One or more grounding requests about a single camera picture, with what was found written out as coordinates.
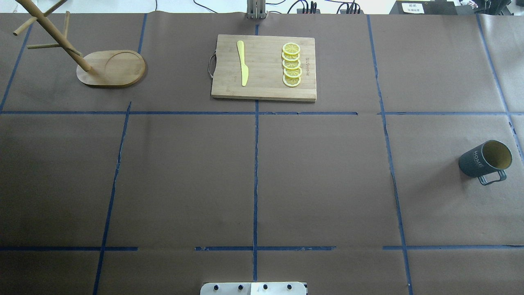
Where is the dark teal cup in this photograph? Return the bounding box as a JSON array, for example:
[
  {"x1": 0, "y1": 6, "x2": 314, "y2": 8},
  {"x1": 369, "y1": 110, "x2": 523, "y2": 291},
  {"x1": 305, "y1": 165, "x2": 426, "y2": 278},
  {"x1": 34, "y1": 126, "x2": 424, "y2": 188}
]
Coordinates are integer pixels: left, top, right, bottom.
[{"x1": 458, "y1": 140, "x2": 513, "y2": 186}]

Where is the wooden cup rack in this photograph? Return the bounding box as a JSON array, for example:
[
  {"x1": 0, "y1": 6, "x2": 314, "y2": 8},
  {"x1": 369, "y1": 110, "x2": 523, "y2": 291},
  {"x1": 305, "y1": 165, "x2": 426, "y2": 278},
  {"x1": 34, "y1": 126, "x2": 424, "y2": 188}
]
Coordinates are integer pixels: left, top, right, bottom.
[{"x1": 13, "y1": 0, "x2": 147, "y2": 88}]

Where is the yellow plastic knife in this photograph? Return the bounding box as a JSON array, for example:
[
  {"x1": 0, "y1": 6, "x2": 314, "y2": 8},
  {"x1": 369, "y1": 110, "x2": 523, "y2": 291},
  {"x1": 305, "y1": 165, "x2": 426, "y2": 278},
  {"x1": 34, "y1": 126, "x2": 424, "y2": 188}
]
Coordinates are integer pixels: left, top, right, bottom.
[{"x1": 237, "y1": 40, "x2": 249, "y2": 86}]

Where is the wooden cutting board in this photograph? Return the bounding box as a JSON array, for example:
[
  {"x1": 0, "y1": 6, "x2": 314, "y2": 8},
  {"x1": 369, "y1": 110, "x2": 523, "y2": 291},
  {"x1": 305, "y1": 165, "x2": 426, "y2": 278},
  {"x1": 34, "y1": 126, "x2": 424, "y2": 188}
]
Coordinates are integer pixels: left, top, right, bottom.
[{"x1": 211, "y1": 35, "x2": 317, "y2": 102}]

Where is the black power box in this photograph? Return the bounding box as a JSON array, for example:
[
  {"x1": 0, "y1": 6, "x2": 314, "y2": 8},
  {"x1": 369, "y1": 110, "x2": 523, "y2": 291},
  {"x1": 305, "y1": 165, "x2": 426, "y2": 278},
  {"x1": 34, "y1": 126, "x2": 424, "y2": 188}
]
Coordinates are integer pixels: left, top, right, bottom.
[{"x1": 389, "y1": 0, "x2": 457, "y2": 15}]

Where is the aluminium frame post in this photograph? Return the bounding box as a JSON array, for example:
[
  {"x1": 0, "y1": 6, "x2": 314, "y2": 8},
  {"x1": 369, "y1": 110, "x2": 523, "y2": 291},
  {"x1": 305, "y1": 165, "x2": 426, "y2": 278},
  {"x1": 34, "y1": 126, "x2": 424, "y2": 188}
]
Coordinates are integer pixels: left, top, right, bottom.
[{"x1": 246, "y1": 0, "x2": 267, "y2": 19}]

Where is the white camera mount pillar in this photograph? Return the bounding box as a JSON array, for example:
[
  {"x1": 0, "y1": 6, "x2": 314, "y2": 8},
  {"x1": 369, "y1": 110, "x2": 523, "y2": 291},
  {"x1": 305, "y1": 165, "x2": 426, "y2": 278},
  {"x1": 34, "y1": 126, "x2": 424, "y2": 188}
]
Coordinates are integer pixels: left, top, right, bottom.
[{"x1": 200, "y1": 281, "x2": 308, "y2": 295}]

